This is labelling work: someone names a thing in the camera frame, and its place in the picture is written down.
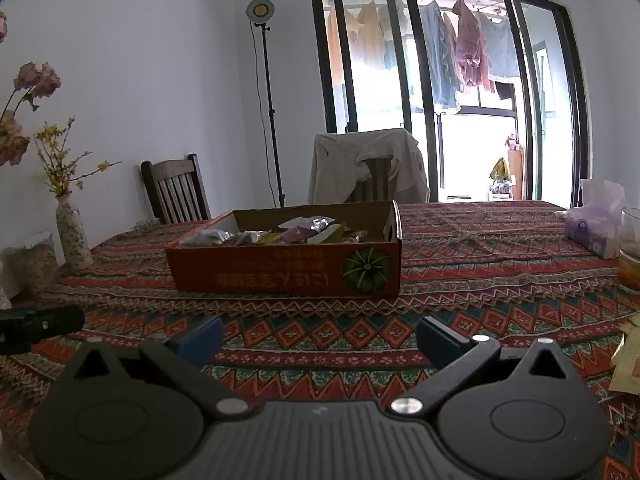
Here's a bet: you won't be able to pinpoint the pile of assorted snacks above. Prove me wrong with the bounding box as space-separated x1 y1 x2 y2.
179 215 371 247

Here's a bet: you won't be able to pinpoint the orange balcony cylinder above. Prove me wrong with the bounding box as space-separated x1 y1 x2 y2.
506 135 525 200

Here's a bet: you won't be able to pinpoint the glass cup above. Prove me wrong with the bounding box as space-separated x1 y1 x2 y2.
619 207 640 293

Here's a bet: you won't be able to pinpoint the ring light floor lamp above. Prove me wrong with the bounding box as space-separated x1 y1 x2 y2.
246 0 287 208

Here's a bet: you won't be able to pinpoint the yellow flower branches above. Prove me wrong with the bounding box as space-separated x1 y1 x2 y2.
34 116 123 198

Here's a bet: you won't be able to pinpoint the orange beige hanging garments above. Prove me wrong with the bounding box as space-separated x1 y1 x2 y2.
327 0 408 86

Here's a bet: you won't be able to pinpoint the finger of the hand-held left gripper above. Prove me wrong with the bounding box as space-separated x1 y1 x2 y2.
0 305 86 356

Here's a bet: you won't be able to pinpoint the pale yellow paper packet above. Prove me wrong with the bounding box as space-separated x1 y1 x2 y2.
607 312 640 393

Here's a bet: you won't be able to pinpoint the wooden chair under cloth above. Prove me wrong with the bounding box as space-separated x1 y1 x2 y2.
350 157 401 203

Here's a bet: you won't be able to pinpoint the beige cloth over chair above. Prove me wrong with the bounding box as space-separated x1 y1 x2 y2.
306 128 431 206

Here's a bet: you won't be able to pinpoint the white floral vase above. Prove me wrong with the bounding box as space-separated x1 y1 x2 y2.
55 195 94 273

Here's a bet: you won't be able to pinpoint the blue hanging garment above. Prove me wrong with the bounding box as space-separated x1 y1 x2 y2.
419 0 461 113

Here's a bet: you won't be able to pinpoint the yellow balcony object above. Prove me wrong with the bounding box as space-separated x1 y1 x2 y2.
487 157 516 196

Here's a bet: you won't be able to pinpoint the maroon hanging shirt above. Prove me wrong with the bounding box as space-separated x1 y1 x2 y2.
451 0 496 93

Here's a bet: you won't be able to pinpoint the glass jar with grains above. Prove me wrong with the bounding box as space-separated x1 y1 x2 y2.
2 232 60 298

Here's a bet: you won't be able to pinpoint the dark wooden slatted chair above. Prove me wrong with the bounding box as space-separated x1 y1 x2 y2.
140 153 212 225

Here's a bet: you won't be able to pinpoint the orange cardboard box pumpkin print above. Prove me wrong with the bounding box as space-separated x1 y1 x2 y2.
165 200 403 297

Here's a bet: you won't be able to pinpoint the purple tissue pack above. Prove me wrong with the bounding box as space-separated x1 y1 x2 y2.
562 178 628 260

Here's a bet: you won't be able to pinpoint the pink artificial flowers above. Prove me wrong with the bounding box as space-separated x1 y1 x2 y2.
0 10 62 167

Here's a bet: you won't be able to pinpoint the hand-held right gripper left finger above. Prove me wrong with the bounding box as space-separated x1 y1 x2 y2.
60 316 257 420

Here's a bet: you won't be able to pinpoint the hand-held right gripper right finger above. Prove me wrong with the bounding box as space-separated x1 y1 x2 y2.
389 317 583 417

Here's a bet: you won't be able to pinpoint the grey blue hanging shirt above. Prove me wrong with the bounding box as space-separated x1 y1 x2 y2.
477 12 521 81

